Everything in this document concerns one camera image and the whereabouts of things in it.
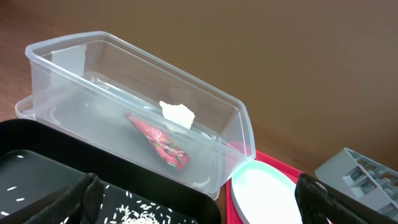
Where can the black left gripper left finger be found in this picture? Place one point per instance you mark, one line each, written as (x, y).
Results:
(78, 203)

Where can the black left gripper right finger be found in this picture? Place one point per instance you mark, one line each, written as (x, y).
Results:
(318, 203)

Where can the rice food waste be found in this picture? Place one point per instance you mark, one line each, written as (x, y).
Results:
(27, 177)

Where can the light blue plate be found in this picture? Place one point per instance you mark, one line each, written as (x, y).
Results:
(263, 195)

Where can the red snack wrapper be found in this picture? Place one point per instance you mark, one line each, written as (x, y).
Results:
(170, 152)

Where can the white napkin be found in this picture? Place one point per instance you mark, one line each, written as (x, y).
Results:
(178, 114)

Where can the grey dishwasher rack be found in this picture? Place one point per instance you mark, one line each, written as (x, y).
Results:
(363, 179)

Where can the black plastic tray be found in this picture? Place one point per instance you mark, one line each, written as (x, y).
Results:
(27, 135)

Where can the red serving tray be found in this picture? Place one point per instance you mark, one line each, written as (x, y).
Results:
(292, 173)

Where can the clear plastic bin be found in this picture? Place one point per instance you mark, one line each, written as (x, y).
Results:
(84, 83)

